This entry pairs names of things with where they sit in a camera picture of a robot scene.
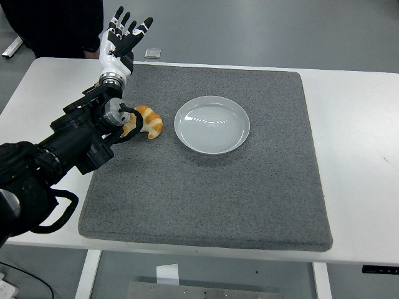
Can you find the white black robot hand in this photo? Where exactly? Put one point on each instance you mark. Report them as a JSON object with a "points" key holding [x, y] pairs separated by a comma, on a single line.
{"points": [[113, 62]]}

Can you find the golden croissant bread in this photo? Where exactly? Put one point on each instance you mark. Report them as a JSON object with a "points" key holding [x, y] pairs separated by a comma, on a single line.
{"points": [[152, 120]]}

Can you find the white round plate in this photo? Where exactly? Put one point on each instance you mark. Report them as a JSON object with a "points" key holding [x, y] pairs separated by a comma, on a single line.
{"points": [[212, 124]]}

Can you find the grey metal plate with screws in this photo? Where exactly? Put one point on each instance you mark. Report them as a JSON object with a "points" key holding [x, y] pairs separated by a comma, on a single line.
{"points": [[202, 292]]}

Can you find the small silver floor box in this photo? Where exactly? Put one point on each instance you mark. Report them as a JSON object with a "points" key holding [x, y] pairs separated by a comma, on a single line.
{"points": [[152, 53]]}

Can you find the person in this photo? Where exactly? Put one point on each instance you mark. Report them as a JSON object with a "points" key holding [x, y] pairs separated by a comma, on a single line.
{"points": [[56, 25]]}

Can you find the white furniture foot bar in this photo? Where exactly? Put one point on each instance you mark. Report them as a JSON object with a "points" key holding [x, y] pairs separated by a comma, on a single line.
{"points": [[11, 48]]}

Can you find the grey felt mat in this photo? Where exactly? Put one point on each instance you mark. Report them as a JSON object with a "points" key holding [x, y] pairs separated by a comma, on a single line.
{"points": [[202, 193]]}

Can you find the white table leg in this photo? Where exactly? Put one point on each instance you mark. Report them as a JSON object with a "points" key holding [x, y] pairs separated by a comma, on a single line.
{"points": [[87, 274], [321, 280]]}

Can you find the white power strip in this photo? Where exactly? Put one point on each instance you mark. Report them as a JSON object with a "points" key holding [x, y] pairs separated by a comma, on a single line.
{"points": [[6, 289]]}

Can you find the black table control panel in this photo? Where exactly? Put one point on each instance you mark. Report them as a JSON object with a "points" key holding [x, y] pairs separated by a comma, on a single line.
{"points": [[380, 269]]}

